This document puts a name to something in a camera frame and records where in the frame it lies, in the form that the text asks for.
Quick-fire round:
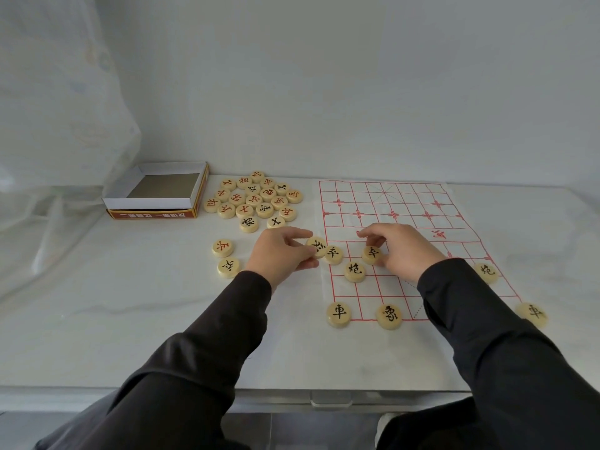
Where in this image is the person's right hand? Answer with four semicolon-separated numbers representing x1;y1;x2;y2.
357;222;449;286

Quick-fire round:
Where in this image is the person's left hand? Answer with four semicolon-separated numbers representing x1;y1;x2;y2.
244;226;321;294

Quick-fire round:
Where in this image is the red grid xiangqi board sheet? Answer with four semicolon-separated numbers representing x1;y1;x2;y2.
317;179;524;323

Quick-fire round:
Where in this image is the pile of wooden xiangqi pieces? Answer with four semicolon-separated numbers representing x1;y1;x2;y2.
204;170;304;280

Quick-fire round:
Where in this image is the person's right forearm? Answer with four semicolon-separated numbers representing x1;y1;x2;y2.
374;257;600;450

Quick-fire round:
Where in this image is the person's left forearm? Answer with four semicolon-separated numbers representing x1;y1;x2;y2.
35;270;274;450

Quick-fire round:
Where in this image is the person's white perforated shoe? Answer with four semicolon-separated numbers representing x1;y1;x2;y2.
374;412;398;448

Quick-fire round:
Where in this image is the white cardboard box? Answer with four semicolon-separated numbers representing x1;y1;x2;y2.
101;161;211;221

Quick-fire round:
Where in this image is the grey desk drawer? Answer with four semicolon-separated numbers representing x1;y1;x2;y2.
229;388;472;414

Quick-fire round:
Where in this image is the sheer white curtain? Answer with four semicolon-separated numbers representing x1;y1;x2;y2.
0;0;143;301

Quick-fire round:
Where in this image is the metal drawer handle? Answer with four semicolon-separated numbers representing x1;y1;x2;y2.
309;392;355;409

